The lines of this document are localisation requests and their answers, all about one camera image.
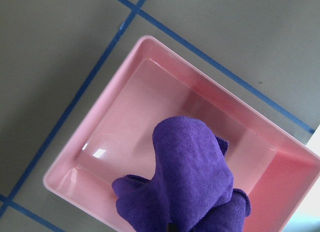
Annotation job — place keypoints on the purple cloth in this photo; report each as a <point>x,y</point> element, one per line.
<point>192,188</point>

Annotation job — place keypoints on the pink plastic bin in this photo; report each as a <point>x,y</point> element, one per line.
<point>154,83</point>

